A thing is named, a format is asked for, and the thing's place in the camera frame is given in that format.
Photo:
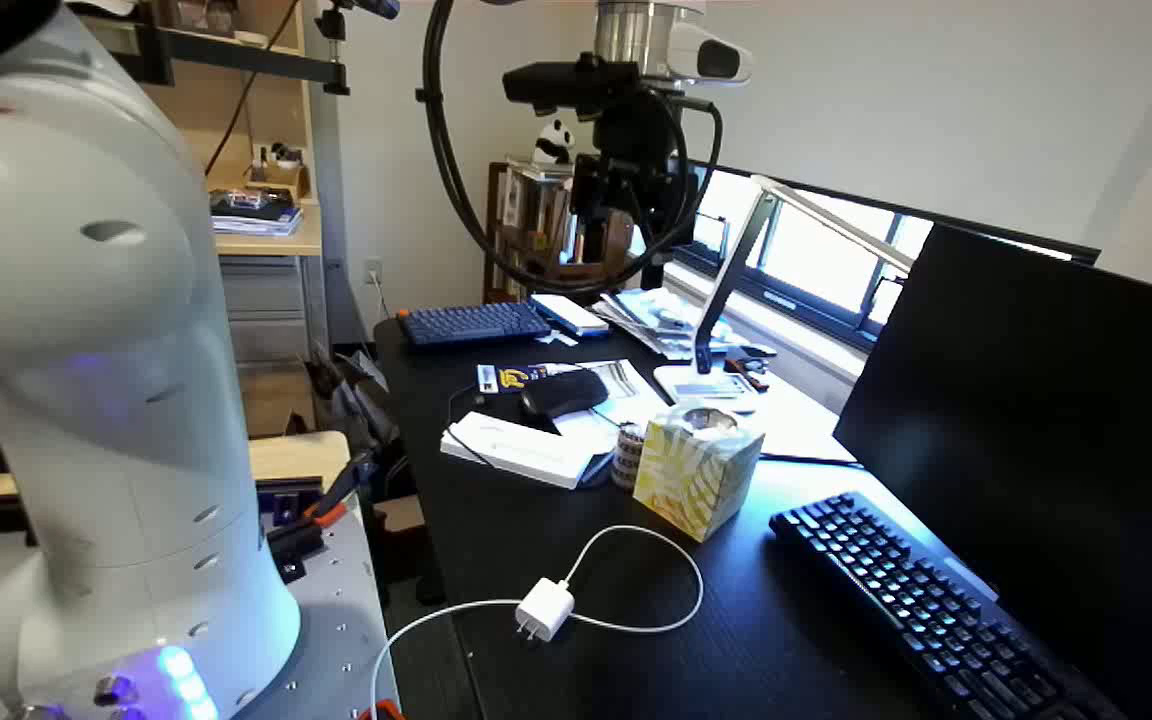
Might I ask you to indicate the small metal can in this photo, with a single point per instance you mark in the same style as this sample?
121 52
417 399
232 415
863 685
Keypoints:
626 455

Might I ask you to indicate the black keyboard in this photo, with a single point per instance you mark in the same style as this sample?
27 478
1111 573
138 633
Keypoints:
952 638

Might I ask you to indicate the white power adapter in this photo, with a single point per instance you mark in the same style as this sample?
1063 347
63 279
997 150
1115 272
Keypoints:
544 608

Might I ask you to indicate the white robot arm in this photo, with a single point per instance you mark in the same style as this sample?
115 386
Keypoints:
153 588

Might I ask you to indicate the black glasses case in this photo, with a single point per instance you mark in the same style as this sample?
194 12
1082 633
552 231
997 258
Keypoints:
566 392

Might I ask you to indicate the white paper sheets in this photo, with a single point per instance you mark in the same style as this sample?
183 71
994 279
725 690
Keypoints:
629 399

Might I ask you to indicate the white desk lamp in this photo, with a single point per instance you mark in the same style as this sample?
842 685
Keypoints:
819 283

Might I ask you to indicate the yellow patterned tissue box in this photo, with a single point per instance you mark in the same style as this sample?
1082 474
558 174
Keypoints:
697 467

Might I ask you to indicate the white remote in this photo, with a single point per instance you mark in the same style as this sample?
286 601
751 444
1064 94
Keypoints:
572 319

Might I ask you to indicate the white flat box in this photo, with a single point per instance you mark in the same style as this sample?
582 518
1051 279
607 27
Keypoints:
523 451

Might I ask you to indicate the wooden bookshelf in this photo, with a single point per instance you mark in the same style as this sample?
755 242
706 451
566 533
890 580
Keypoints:
541 235

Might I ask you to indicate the stack of books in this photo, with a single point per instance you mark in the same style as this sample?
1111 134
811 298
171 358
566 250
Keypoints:
655 319

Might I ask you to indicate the black computer monitor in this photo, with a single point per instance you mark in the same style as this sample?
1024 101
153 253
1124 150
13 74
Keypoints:
1010 406

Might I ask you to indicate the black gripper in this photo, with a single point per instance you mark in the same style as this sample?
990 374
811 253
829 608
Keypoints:
636 189

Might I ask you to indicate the wooden shelf unit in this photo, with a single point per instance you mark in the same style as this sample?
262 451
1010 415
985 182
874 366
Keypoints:
236 77

